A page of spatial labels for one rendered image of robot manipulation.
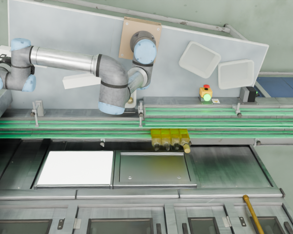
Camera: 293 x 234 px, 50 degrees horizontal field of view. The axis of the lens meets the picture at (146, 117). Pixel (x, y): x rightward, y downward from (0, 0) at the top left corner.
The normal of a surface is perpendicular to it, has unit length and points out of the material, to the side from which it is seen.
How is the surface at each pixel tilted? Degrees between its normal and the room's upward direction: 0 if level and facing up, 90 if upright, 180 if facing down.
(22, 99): 0
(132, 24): 5
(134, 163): 90
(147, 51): 12
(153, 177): 90
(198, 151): 90
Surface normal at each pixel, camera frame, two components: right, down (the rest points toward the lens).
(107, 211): 0.03, -0.88
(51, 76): 0.04, 0.48
